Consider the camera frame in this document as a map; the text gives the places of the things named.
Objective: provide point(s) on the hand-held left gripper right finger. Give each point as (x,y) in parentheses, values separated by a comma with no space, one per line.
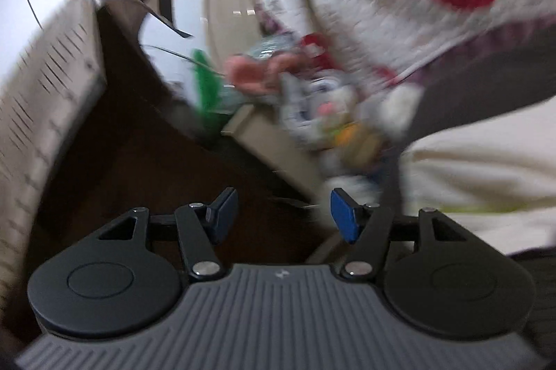
(345,218)

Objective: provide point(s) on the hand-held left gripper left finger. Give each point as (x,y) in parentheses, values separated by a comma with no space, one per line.
(226,213)

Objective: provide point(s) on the beige box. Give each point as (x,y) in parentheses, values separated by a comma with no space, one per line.
(265,139)

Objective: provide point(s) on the pile of colourful soft toys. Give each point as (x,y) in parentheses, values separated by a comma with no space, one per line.
(334,113)

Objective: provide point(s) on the green plastic bag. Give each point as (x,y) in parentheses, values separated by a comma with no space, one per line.
(207,83)

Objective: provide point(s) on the cream folded cloth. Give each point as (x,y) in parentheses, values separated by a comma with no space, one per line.
(482,183)

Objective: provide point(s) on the pink soft object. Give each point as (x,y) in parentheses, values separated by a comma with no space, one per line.
(249,72)

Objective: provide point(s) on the grey folded cloth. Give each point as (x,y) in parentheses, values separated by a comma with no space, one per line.
(469,92)

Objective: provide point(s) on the white red quilted blanket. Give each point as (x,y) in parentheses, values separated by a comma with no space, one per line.
(369,5)

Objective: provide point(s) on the beige slotted laundry basket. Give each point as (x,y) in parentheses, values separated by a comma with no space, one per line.
(47,83)

